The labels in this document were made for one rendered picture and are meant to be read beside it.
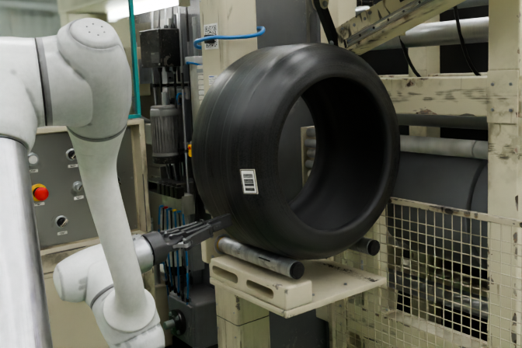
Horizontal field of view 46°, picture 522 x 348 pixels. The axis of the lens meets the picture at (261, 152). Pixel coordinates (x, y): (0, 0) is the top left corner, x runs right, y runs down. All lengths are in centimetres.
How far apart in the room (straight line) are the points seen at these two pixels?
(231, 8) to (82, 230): 82
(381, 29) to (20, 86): 124
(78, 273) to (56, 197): 63
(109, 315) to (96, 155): 37
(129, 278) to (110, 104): 38
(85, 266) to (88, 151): 38
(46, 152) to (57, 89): 103
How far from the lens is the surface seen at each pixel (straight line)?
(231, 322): 203
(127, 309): 125
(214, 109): 157
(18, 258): 81
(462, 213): 179
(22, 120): 90
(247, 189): 147
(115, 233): 116
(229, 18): 186
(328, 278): 182
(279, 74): 151
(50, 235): 198
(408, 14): 184
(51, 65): 92
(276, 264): 162
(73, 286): 136
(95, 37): 91
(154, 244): 143
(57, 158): 195
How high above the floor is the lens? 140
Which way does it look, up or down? 7 degrees down
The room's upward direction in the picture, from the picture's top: 2 degrees counter-clockwise
